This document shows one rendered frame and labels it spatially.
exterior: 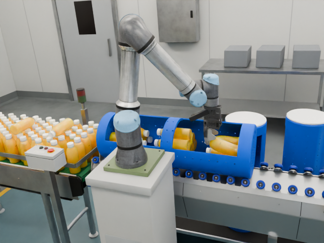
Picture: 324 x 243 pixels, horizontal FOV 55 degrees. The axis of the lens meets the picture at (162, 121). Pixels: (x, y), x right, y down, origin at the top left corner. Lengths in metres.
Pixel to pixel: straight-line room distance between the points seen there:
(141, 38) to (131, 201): 0.69
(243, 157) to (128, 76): 0.67
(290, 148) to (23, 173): 1.81
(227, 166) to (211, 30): 3.63
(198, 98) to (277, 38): 3.67
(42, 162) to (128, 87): 0.72
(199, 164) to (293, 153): 0.90
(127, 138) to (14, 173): 1.13
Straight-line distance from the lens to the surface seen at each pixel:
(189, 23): 4.88
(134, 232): 1.54
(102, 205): 1.52
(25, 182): 2.30
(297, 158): 2.37
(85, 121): 2.50
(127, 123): 1.35
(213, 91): 1.52
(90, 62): 5.95
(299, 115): 2.37
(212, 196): 1.75
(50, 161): 1.86
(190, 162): 1.67
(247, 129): 1.62
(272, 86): 5.11
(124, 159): 1.42
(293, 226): 1.81
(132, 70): 1.44
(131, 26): 1.30
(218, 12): 5.00
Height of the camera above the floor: 1.90
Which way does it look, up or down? 23 degrees down
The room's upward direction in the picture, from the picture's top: 4 degrees counter-clockwise
